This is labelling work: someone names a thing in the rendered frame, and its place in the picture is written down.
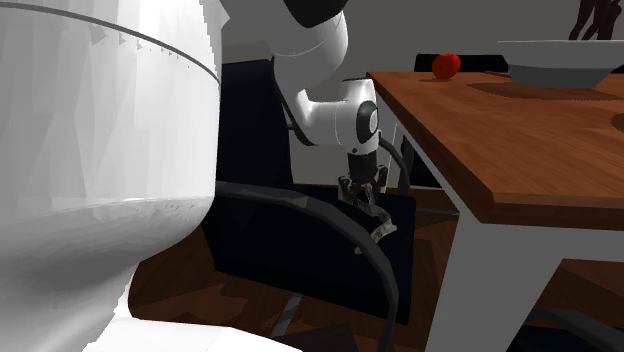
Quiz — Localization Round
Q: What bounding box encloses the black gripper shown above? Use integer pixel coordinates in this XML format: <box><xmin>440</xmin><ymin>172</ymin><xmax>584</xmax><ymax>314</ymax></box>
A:
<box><xmin>337</xmin><ymin>151</ymin><xmax>398</xmax><ymax>243</ymax></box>

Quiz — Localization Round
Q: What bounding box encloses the wooden table with white legs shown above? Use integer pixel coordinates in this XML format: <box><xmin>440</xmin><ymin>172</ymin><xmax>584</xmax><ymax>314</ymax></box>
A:
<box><xmin>366</xmin><ymin>70</ymin><xmax>624</xmax><ymax>352</ymax></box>

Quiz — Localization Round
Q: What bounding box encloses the red apple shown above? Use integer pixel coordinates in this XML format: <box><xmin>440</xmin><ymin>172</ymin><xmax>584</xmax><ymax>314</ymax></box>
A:
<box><xmin>431</xmin><ymin>52</ymin><xmax>462</xmax><ymax>81</ymax></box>

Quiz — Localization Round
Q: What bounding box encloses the white bowl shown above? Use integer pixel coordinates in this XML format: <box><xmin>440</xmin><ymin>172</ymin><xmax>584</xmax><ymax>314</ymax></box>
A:
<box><xmin>497</xmin><ymin>39</ymin><xmax>624</xmax><ymax>90</ymax></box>

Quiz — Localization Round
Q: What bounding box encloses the dark brown branched figure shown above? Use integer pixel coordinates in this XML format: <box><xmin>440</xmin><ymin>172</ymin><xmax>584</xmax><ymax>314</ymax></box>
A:
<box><xmin>568</xmin><ymin>0</ymin><xmax>624</xmax><ymax>42</ymax></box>

